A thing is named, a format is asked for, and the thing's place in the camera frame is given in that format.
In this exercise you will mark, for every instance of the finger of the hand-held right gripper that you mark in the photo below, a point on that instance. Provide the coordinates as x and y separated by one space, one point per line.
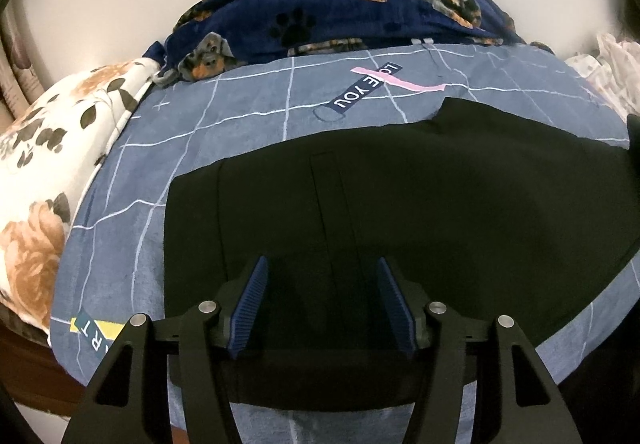
635 134

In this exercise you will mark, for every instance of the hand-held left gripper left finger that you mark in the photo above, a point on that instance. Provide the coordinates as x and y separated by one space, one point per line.
249 311

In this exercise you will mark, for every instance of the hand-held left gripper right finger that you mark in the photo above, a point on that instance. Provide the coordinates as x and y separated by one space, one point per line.
396 311

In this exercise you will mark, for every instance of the black pants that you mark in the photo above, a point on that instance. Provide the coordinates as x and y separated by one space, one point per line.
400 199

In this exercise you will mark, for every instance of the white floral cloth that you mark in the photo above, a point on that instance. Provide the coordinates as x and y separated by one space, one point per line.
615 69

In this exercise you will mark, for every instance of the blue grid bedsheet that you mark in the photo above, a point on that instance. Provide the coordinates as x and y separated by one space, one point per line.
225 124

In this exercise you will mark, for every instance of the white floral pillow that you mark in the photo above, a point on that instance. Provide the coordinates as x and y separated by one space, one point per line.
50 174

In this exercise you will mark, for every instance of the navy dog print blanket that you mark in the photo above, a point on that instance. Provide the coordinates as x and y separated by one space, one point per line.
350 24

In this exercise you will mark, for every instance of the beige patterned curtain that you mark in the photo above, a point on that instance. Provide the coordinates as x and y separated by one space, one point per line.
12 74

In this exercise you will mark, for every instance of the wooden bed frame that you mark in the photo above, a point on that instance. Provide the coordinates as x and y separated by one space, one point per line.
30 364

